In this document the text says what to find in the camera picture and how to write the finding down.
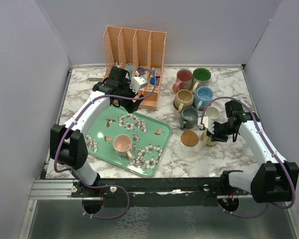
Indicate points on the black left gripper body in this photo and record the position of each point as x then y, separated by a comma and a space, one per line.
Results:
129, 104

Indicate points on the blue correction tape package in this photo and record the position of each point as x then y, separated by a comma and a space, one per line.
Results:
130, 68

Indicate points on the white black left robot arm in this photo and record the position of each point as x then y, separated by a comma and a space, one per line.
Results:
67, 141

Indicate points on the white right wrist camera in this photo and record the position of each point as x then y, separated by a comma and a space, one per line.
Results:
205, 123

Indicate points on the pink mug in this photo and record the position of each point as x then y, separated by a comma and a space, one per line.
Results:
123, 146

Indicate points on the red white small box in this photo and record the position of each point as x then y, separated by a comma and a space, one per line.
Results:
157, 72

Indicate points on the light blue mug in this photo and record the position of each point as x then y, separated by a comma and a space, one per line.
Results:
203, 96

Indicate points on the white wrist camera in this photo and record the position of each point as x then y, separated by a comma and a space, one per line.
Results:
205, 123
137, 83

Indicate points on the orange plastic desk organizer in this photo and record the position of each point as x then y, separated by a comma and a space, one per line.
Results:
134, 47

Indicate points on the dark grey blue mug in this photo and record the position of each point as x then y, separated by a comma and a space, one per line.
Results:
188, 118

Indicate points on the yellow mug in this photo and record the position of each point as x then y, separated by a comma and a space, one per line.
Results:
206, 140

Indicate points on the woven rattan coaster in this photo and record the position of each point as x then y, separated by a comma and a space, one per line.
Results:
174, 88

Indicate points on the small white staples box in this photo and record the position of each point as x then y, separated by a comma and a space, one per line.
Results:
96, 76

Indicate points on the blue stamp box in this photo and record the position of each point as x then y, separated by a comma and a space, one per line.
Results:
154, 81

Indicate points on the green mug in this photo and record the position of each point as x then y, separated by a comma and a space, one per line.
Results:
201, 77

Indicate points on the beige grey mug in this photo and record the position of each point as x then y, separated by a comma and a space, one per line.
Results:
212, 112

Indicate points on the maroon red mug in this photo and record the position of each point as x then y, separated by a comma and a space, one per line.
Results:
183, 79

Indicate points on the tan brown mug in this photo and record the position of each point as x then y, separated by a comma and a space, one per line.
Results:
185, 97

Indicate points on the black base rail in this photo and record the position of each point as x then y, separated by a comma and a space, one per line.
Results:
156, 192

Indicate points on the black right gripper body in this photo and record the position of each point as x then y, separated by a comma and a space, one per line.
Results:
222, 131

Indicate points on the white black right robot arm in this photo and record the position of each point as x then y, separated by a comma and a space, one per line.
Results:
276, 178

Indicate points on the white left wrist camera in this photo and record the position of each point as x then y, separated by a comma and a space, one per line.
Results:
137, 83

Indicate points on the green floral tray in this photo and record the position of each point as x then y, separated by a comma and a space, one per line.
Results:
132, 142

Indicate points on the light orange wooden coaster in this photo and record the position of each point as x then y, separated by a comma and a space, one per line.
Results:
189, 138

